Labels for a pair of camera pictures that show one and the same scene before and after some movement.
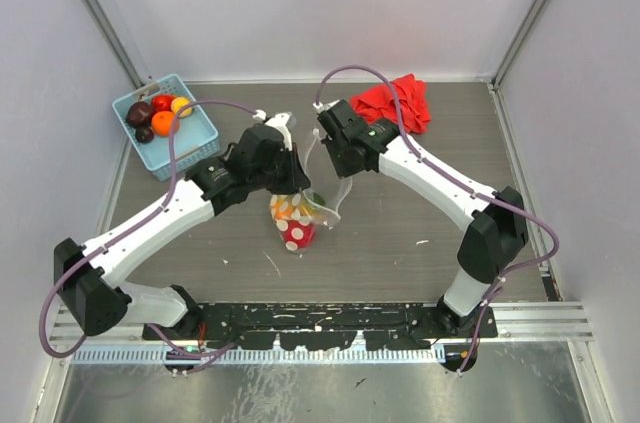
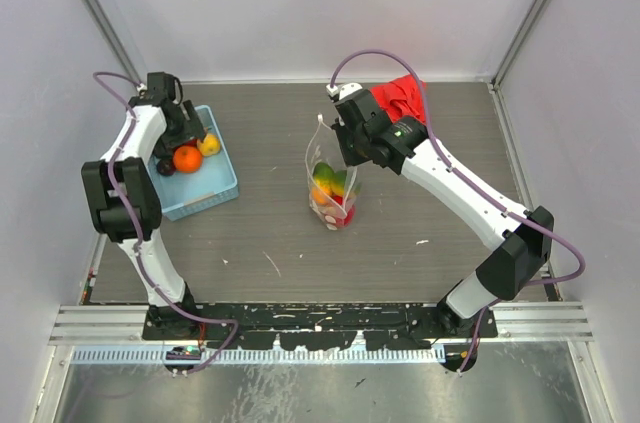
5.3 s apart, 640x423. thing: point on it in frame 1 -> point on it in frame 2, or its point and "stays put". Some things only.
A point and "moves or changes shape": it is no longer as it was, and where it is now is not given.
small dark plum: (144, 134) moves or changes shape
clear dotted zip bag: (297, 216) moves or changes shape
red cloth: (375, 103) stays put
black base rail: (331, 326) stays put
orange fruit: (161, 124) moves or changes shape
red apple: (298, 235) -> (348, 207)
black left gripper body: (276, 177) -> (180, 130)
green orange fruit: (318, 199) -> (323, 178)
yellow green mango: (291, 205) -> (338, 182)
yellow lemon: (179, 102) moves or changes shape
